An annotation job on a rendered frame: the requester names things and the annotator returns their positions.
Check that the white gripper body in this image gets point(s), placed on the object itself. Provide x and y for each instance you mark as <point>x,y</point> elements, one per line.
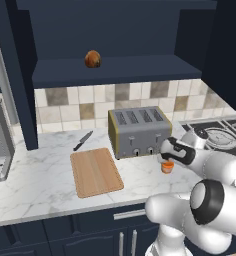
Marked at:
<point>165,149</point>

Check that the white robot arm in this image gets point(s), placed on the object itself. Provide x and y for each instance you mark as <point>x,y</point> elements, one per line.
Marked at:
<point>210,206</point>

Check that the orange jam jar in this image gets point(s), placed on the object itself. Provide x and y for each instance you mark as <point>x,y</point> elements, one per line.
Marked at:
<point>167,167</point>

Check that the wooden cutting board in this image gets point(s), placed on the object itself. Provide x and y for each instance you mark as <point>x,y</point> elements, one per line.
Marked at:
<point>96,172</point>

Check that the round brown bread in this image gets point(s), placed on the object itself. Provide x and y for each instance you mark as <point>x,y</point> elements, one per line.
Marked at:
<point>92,59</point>

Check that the dark blue cabinet door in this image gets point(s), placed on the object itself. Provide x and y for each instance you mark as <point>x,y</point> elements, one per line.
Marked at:
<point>23,83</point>
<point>228,50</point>

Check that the grey four-slot toaster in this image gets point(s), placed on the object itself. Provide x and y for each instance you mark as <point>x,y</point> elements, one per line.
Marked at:
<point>140,133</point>

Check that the black gas hob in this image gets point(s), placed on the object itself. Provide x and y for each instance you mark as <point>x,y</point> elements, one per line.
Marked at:
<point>220,133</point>

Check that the black kitchen knife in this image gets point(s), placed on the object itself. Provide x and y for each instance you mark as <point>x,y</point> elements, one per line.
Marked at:
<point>82,141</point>

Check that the dark blue drawer front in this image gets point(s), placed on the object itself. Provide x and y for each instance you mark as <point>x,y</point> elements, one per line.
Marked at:
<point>30,231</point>
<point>103,220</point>

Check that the dark blue cupboard door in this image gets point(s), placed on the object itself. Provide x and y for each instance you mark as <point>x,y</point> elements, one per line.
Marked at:
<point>90,245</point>
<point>143,241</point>

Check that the grey metal panel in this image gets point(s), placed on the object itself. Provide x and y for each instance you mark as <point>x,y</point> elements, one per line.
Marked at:
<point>5,76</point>

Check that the dark blue wall cabinet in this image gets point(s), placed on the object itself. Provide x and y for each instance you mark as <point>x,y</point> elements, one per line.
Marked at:
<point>116,33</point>

